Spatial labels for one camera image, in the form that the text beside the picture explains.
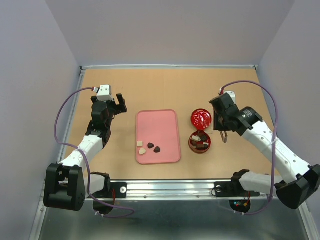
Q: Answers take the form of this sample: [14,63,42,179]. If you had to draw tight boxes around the metal tongs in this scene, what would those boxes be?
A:
[219,131,228,143]

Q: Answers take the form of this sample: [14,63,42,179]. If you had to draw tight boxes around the red round tin lid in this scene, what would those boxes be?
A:
[190,108,212,131]

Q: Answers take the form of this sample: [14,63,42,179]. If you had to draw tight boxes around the white heart chocolate top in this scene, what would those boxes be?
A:
[192,135,201,142]

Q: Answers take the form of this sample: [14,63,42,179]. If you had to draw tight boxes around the white heart chocolate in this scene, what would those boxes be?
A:
[139,147,146,155]
[192,135,201,142]

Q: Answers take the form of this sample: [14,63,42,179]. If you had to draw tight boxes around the red round tin box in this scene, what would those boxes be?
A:
[188,130,212,154]

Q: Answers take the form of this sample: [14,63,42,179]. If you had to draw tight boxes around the pink plastic tray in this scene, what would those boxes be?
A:
[136,109,181,165]

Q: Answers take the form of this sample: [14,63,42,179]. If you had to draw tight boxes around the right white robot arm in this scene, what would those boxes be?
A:
[210,93,320,210]

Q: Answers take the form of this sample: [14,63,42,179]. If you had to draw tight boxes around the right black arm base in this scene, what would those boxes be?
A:
[211,180,261,214]

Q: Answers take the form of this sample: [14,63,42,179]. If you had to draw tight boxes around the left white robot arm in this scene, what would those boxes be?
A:
[43,93,127,211]

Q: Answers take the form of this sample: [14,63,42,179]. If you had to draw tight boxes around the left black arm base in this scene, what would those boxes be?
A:
[90,172,128,205]

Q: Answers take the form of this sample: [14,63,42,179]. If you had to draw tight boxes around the dark heart chocolate left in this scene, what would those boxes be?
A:
[147,142,155,149]

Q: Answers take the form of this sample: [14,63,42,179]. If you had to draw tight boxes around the dark heart chocolate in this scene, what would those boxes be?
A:
[153,146,161,153]
[147,142,155,149]

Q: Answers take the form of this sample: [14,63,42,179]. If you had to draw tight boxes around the white heart chocolate bottom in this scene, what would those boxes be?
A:
[139,147,146,155]

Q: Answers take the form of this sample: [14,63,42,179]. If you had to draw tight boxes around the dark heart chocolate bottom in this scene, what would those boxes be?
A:
[153,146,161,153]

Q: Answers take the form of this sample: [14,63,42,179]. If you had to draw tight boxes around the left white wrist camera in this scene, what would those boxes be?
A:
[93,84,114,102]

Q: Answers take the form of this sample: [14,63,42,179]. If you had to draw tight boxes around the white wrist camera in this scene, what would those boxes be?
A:
[93,84,114,102]
[220,91,236,104]

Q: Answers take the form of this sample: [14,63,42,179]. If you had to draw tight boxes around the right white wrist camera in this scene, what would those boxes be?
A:
[220,91,236,104]

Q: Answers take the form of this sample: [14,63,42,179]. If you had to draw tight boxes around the aluminium front rail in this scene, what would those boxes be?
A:
[87,177,308,200]

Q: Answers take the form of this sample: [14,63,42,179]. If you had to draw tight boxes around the aluminium table frame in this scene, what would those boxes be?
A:
[27,64,320,240]

